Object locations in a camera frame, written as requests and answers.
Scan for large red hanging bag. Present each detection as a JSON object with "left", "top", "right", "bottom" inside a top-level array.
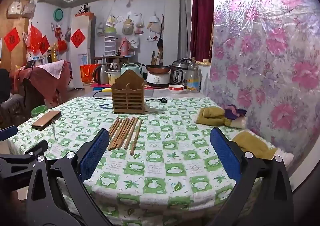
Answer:
[{"left": 57, "top": 38, "right": 68, "bottom": 53}]

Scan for clear plastic oil bottle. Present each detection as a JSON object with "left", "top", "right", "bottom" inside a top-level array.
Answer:
[{"left": 186, "top": 58, "right": 202, "bottom": 92}]

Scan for bunch of wooden chopsticks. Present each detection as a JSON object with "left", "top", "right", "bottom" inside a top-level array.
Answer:
[{"left": 108, "top": 116, "right": 143, "bottom": 156}]

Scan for clear bag with red contents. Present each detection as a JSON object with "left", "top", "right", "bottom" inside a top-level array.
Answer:
[{"left": 135, "top": 13, "right": 145, "bottom": 35}]

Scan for leaning wooden sticks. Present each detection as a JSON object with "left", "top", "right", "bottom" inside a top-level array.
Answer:
[{"left": 151, "top": 51, "right": 163, "bottom": 66}]

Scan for pink thermos flask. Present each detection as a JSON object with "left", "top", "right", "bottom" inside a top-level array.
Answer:
[{"left": 119, "top": 37, "right": 130, "bottom": 57}]

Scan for red white bowl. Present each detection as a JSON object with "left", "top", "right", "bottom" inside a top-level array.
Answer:
[{"left": 168, "top": 85, "right": 185, "bottom": 94}]

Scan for wooden wall panel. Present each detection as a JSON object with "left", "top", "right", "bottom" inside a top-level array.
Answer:
[{"left": 0, "top": 0, "right": 38, "bottom": 71}]

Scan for wooden block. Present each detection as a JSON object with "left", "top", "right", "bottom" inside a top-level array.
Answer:
[{"left": 31, "top": 110, "right": 62, "bottom": 131}]

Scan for beige fabric bag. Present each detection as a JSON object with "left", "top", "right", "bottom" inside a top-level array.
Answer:
[{"left": 122, "top": 17, "right": 134, "bottom": 35}]

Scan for large yellow oil bottle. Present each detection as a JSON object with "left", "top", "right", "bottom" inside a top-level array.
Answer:
[{"left": 50, "top": 43, "right": 59, "bottom": 63}]

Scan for red mat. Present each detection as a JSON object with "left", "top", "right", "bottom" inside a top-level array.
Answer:
[{"left": 90, "top": 83, "right": 170, "bottom": 89}]

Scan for wooden chopstick holder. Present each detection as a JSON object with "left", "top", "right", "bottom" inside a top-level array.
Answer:
[{"left": 111, "top": 70, "right": 146, "bottom": 114}]

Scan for black jacket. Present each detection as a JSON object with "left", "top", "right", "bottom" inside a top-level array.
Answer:
[{"left": 0, "top": 68, "right": 12, "bottom": 103}]

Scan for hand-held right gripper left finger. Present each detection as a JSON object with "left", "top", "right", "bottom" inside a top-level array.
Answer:
[{"left": 26, "top": 128, "right": 113, "bottom": 226}]

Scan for red diamond paper decoration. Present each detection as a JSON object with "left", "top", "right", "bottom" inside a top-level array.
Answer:
[
  {"left": 39, "top": 35, "right": 50, "bottom": 55},
  {"left": 70, "top": 28, "right": 86, "bottom": 48},
  {"left": 4, "top": 27, "right": 20, "bottom": 53}
]

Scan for white patterned cloth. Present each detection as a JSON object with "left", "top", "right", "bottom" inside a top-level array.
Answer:
[{"left": 37, "top": 60, "right": 65, "bottom": 79}]

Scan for white refrigerator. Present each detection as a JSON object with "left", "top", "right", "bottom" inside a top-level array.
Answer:
[{"left": 71, "top": 13, "right": 97, "bottom": 89}]

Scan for steel pot with lid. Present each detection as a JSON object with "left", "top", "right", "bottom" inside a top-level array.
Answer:
[{"left": 107, "top": 69, "right": 122, "bottom": 86}]

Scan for red gift bag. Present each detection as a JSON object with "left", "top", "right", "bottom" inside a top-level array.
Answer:
[{"left": 80, "top": 64, "right": 100, "bottom": 84}]

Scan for white patterned handbag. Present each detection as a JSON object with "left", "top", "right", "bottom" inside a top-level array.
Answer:
[{"left": 6, "top": 0, "right": 22, "bottom": 19}]

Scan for purple cloth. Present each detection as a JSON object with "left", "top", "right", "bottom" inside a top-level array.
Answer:
[{"left": 224, "top": 104, "right": 248, "bottom": 120}]

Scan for steel electric kettle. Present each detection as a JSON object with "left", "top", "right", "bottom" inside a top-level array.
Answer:
[{"left": 93, "top": 64, "right": 110, "bottom": 85}]

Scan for mint green rice cooker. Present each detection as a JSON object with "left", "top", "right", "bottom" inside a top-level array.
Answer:
[{"left": 121, "top": 63, "right": 146, "bottom": 79}]

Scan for green waste bin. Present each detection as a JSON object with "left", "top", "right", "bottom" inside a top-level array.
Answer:
[{"left": 30, "top": 105, "right": 47, "bottom": 118}]

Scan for chair with grey cushion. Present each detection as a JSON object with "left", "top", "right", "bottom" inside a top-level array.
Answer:
[{"left": 0, "top": 92, "right": 28, "bottom": 126}]

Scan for red furniture cover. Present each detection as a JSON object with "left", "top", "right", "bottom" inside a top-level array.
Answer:
[{"left": 10, "top": 60, "right": 73, "bottom": 106}]

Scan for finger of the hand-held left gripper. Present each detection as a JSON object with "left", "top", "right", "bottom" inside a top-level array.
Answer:
[
  {"left": 0, "top": 140, "right": 48, "bottom": 170},
  {"left": 0, "top": 125, "right": 18, "bottom": 142}
]

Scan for dark red curtain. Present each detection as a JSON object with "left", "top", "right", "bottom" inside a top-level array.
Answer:
[{"left": 190, "top": 0, "right": 215, "bottom": 63}]

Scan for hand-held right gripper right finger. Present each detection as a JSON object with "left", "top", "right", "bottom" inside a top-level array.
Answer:
[{"left": 210, "top": 127, "right": 293, "bottom": 226}]

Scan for plastic drawer tower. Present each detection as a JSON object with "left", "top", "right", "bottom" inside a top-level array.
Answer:
[{"left": 104, "top": 27, "right": 118, "bottom": 57}]

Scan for black silver pressure cooker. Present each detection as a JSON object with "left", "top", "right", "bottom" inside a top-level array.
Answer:
[{"left": 170, "top": 58, "right": 192, "bottom": 86}]

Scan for grey table cloth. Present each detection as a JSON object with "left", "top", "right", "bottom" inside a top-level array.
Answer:
[{"left": 82, "top": 88, "right": 208, "bottom": 99}]

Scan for green checked tablecloth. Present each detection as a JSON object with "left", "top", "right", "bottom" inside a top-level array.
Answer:
[{"left": 6, "top": 96, "right": 295, "bottom": 226}]

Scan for beige white hanging bag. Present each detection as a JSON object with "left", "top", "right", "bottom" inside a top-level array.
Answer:
[{"left": 147, "top": 15, "right": 160, "bottom": 34}]

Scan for yellow white towel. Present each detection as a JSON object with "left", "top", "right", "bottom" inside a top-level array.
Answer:
[
  {"left": 231, "top": 131, "right": 294, "bottom": 164},
  {"left": 196, "top": 106, "right": 248, "bottom": 128}
]

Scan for green round basin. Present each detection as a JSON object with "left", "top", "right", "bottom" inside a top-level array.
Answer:
[{"left": 53, "top": 8, "right": 64, "bottom": 22}]

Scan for white electric hotplate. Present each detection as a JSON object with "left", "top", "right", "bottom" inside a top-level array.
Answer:
[{"left": 146, "top": 71, "right": 172, "bottom": 88}]

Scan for red plastic bags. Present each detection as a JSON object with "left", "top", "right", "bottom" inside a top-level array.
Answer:
[{"left": 27, "top": 25, "right": 44, "bottom": 54}]

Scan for wooden bench shelf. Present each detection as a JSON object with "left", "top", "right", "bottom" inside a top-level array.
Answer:
[{"left": 94, "top": 55, "right": 130, "bottom": 66}]

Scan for clear plastic handbag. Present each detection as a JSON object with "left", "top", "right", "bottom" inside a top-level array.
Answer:
[{"left": 22, "top": 0, "right": 35, "bottom": 18}]

